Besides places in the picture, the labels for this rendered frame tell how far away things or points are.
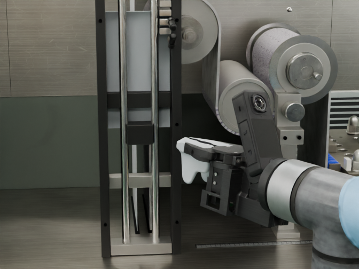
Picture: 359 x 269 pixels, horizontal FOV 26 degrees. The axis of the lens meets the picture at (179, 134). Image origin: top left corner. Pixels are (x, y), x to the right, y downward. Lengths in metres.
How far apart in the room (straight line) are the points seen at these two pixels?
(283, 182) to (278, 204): 0.03
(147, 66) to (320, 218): 0.70
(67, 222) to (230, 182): 0.83
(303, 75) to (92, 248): 0.56
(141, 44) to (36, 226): 0.50
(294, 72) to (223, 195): 0.67
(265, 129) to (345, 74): 1.05
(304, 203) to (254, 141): 0.12
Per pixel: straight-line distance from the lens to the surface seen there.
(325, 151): 1.72
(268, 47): 1.74
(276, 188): 0.93
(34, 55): 1.94
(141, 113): 1.52
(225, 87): 1.63
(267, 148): 0.99
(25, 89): 1.95
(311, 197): 0.90
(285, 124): 1.64
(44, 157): 1.99
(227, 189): 1.00
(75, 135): 1.98
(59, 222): 1.78
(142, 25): 1.50
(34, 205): 1.90
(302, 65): 1.64
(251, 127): 0.99
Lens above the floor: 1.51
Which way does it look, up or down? 14 degrees down
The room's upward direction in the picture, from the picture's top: straight up
